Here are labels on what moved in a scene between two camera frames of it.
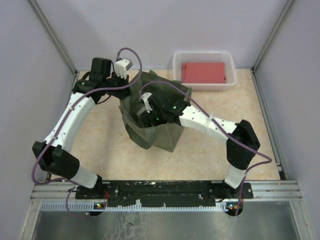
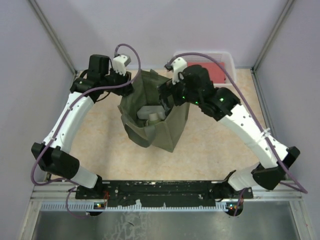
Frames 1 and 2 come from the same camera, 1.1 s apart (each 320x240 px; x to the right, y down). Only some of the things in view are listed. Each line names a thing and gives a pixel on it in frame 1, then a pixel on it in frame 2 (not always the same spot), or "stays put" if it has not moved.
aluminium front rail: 51,196 stays put
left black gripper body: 116,81 stays put
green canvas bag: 164,137 stays put
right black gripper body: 155,117 -> 180,93
